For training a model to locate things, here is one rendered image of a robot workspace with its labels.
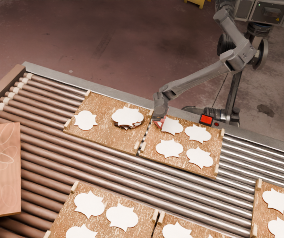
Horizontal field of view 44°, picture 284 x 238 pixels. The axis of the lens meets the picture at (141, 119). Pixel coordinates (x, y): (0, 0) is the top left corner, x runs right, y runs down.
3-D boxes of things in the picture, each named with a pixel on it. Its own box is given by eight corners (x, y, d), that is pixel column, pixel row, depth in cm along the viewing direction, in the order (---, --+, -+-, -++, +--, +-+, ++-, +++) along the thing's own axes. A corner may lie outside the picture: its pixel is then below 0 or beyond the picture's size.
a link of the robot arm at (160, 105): (177, 93, 187) (167, 82, 183) (179, 106, 179) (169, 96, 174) (159, 104, 192) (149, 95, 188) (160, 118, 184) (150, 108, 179)
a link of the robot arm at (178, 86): (245, 62, 165) (233, 46, 160) (245, 70, 162) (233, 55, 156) (172, 95, 191) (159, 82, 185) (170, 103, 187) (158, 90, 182)
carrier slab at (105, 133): (89, 93, 213) (89, 91, 212) (153, 113, 208) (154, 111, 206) (63, 132, 189) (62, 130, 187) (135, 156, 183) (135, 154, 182)
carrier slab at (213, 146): (155, 113, 208) (155, 111, 207) (223, 132, 203) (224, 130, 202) (138, 156, 183) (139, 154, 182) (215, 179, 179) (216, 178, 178)
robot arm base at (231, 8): (229, 17, 203) (236, -3, 194) (231, 24, 197) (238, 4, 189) (215, 15, 203) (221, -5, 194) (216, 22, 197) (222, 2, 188)
